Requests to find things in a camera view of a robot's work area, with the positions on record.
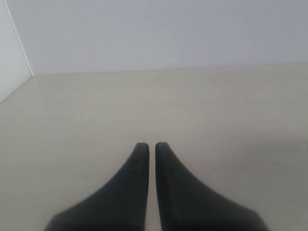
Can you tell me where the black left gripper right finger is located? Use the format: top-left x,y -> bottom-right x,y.
155,142 -> 268,231

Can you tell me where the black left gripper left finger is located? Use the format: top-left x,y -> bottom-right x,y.
45,142 -> 150,231

